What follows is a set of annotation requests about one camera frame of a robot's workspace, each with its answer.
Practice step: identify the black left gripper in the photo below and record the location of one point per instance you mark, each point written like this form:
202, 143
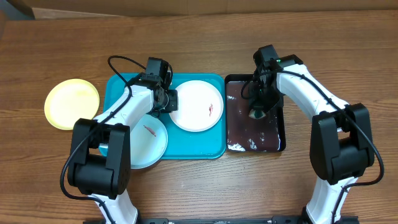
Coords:
173, 105

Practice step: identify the yellow plate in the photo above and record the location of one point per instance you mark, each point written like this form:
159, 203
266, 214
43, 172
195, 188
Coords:
69, 101

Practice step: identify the pink plate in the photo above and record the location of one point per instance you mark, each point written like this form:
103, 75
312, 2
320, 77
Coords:
200, 106

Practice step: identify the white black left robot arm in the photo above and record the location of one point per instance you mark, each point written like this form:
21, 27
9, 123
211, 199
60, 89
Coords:
105, 149

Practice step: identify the black water tray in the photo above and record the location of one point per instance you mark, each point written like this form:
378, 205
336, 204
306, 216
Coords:
245, 134

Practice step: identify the light blue plate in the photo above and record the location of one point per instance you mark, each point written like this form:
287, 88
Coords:
143, 146

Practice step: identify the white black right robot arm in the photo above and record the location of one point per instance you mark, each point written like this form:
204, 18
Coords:
341, 144

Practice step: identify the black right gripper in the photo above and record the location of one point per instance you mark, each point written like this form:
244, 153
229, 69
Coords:
256, 103

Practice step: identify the teal plastic tray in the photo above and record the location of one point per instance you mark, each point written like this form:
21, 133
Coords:
184, 145

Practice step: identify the cardboard backboard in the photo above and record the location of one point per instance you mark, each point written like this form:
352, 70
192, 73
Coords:
200, 7

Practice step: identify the green sponge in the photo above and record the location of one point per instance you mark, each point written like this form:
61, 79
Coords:
257, 114

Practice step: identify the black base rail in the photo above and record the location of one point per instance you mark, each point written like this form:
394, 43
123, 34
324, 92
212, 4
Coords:
273, 220

